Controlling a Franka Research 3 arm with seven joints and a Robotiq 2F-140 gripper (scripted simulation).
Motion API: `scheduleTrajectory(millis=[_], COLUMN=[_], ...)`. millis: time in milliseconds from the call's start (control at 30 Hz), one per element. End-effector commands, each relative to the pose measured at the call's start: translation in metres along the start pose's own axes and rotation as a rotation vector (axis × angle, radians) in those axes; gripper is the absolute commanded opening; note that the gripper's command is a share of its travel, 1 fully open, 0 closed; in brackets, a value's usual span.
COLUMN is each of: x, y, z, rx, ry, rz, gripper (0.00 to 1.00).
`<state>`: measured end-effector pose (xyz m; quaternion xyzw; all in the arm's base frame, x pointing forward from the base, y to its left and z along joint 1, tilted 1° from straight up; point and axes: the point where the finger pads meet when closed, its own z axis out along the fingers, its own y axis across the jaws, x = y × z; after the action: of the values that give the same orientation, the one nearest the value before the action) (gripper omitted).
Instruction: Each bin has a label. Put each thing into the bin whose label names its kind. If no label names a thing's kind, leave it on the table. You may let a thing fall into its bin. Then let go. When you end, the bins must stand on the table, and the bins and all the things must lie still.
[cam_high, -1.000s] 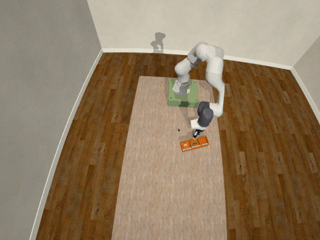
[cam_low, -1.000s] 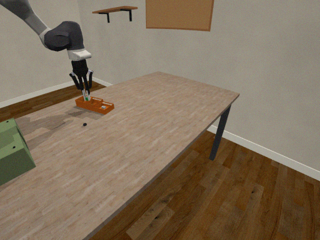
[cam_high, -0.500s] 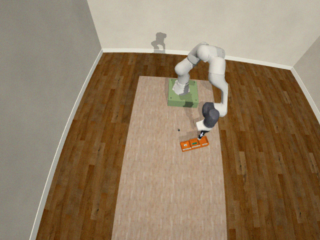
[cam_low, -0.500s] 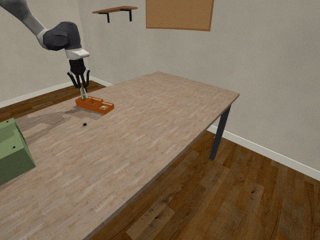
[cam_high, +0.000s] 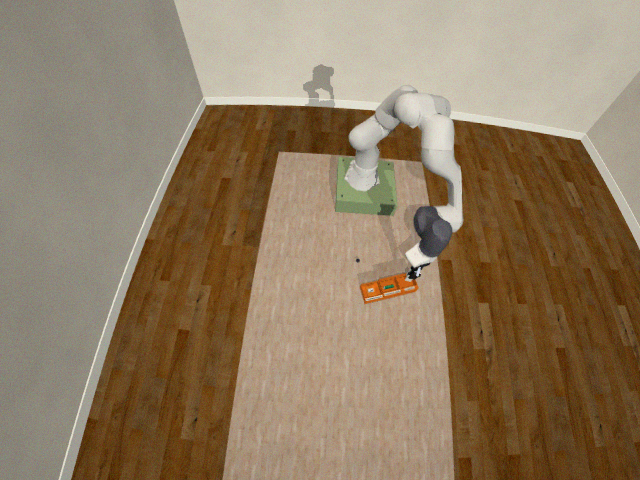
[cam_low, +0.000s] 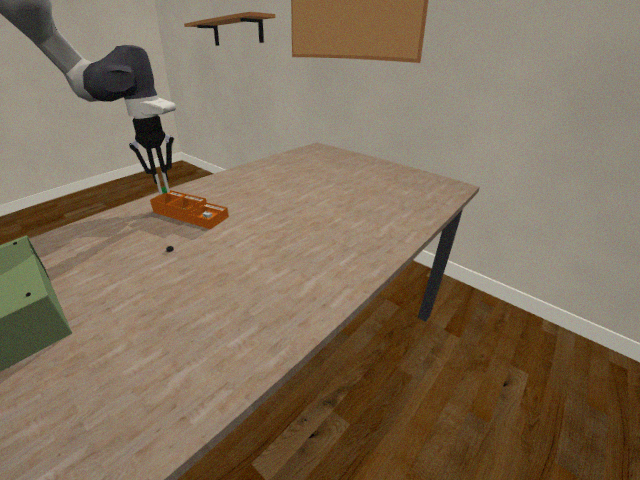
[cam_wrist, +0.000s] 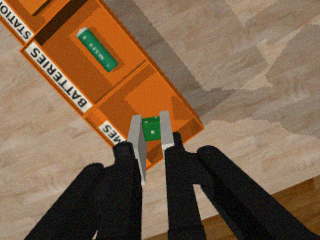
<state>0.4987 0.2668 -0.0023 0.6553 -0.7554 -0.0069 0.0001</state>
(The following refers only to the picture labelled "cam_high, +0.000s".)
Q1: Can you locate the orange three-bin rack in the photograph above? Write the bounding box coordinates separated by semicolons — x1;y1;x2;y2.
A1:
360;273;418;304

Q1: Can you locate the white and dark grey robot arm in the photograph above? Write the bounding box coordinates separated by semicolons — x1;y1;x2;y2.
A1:
344;85;463;268

